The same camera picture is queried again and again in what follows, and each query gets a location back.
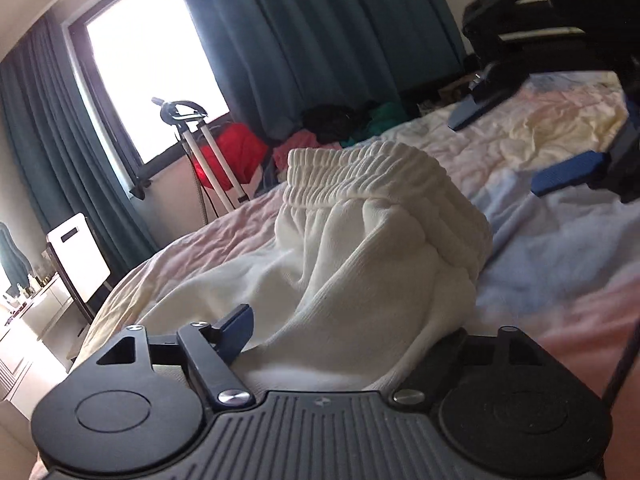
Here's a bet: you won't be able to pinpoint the white dressing table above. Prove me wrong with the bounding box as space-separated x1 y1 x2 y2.
1 276 89 419

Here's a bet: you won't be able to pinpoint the black garment pile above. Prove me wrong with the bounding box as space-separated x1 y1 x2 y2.
300 101 378 145

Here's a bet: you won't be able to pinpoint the wavy frame vanity mirror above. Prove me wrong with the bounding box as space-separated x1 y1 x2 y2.
0 222 32 296

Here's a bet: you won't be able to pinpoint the teal right curtain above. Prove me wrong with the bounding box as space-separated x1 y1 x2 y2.
184 0 464 141

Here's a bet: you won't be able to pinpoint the silver tripod stand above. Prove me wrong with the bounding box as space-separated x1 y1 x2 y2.
152 98 250 212

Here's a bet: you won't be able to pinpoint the teal left curtain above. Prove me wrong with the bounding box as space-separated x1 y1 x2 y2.
1 14 158 278

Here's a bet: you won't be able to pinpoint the window with dark frame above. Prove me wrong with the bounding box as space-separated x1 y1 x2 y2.
68 0 230 200

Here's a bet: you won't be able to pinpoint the white black chair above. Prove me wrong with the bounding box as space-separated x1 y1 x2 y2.
47 212 111 323

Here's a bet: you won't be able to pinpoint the cream white sweatpants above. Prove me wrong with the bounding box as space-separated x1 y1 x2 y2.
141 141 492 393

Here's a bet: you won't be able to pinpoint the green garment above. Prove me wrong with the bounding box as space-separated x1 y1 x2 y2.
341 102 409 148

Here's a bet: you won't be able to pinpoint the teal curtain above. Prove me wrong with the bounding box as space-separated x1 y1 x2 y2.
1 14 158 278
184 0 464 141

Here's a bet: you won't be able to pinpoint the red bag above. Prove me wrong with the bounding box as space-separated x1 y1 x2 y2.
193 122 270 192

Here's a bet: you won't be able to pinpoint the pastel tie-dye bed cover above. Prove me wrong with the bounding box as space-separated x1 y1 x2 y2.
29 69 640 480

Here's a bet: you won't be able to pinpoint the pink garment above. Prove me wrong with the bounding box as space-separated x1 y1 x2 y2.
272 129 342 172

